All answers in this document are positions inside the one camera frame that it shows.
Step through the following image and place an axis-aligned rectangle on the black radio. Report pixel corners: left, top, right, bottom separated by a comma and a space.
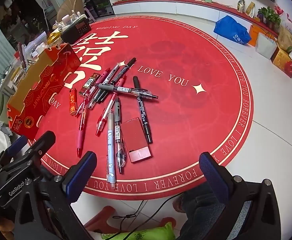
61, 19, 91, 44

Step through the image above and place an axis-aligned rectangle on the blue bag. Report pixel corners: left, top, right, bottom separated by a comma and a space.
213, 15, 251, 46

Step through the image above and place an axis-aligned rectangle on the black double-tip marker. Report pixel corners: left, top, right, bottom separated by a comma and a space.
100, 57, 137, 103
132, 76, 153, 144

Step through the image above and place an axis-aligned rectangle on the kraft paper bag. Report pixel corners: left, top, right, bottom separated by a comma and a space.
277, 25, 292, 53

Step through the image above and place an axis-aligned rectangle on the bright green cushion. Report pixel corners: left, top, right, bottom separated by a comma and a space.
101, 221, 176, 240

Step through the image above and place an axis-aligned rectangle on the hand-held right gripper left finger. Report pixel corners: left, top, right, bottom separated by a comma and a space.
14, 151, 98, 240

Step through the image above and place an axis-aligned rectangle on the white paper bag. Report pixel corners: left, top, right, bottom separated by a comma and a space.
255, 32, 278, 60

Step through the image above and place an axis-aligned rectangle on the grey label black marker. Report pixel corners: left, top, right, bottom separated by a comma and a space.
88, 64, 121, 109

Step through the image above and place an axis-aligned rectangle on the red phone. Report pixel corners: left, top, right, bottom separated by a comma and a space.
16, 42, 28, 69

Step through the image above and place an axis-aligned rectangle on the red round table mat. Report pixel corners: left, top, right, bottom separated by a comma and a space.
26, 15, 255, 201

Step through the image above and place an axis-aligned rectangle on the clear black ink pen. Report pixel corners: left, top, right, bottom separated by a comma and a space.
113, 97, 125, 175

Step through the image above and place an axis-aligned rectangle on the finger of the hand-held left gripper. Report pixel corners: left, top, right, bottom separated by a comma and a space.
1, 131, 56, 180
0, 136, 29, 172

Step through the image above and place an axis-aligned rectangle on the purple plastic stool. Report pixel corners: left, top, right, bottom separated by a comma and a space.
83, 6, 96, 22

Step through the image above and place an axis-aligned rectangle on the orange paper bag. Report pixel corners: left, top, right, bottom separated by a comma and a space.
248, 24, 271, 47

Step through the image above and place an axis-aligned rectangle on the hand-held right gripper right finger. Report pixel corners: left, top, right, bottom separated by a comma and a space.
199, 152, 282, 240

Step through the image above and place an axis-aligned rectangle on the red cardboard box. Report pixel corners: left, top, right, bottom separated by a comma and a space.
6, 42, 83, 140

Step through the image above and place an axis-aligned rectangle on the red lighter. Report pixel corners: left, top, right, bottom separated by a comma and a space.
68, 89, 77, 117

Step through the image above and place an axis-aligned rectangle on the black cable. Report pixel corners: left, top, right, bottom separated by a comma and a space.
111, 192, 186, 240

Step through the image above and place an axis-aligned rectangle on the yellow carton pack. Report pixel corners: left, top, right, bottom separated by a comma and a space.
246, 2, 256, 18

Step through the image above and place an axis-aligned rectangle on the clear plastic storage box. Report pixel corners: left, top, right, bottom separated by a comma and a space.
24, 31, 49, 53

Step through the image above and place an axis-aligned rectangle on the gold lid jar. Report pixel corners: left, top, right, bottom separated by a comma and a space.
47, 31, 63, 48

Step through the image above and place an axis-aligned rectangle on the red black printed packet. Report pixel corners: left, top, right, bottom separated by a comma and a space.
79, 73, 101, 98

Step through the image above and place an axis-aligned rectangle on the blue cartoon pen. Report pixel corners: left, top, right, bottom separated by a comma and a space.
107, 112, 116, 189

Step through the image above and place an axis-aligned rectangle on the red top low cabinet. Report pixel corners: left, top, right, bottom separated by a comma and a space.
112, 0, 281, 38

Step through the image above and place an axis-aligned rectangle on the red rectangular case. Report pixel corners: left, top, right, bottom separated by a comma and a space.
120, 117, 152, 164

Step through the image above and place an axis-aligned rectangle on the beige chair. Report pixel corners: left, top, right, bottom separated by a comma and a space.
57, 0, 85, 22

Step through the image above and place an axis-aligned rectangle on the yellow fruit box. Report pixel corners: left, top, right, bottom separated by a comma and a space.
271, 47, 292, 78

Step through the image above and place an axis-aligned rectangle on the grey grip clear pen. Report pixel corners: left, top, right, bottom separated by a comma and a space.
97, 83, 159, 99

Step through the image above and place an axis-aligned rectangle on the pink grip red pen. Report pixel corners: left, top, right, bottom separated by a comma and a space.
76, 97, 90, 158

